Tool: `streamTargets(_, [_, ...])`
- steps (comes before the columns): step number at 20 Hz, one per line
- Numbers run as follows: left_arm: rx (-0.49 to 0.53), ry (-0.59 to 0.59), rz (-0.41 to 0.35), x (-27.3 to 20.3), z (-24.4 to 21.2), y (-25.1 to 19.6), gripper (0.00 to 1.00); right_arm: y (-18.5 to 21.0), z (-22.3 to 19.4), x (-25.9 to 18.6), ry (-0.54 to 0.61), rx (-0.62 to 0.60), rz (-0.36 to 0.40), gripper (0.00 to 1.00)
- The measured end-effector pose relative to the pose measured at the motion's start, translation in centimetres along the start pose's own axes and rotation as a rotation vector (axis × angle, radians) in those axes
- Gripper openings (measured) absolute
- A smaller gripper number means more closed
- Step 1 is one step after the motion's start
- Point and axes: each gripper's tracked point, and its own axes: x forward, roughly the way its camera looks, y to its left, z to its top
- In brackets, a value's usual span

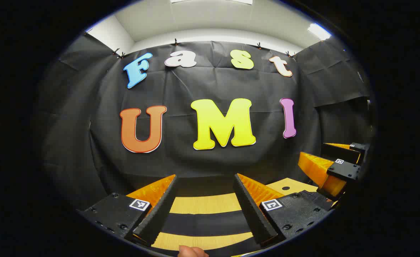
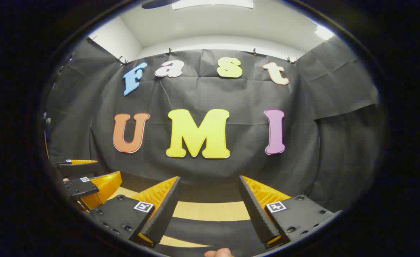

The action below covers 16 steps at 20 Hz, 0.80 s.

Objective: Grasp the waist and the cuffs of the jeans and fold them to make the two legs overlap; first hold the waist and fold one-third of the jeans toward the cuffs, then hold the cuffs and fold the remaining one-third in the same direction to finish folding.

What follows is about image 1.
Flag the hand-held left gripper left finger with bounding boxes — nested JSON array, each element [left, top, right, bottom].
[[76, 174, 179, 247]]

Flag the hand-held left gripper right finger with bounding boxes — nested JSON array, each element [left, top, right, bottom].
[[232, 173, 330, 248]]

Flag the black jeans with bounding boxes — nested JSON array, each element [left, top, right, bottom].
[[153, 190, 337, 257]]

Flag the small ceiling light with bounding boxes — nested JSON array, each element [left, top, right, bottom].
[[307, 23, 332, 41]]

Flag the black backdrop cloth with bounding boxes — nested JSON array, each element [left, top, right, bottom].
[[39, 33, 374, 211]]

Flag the long ceiling light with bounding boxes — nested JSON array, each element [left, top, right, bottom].
[[170, 0, 254, 5]]

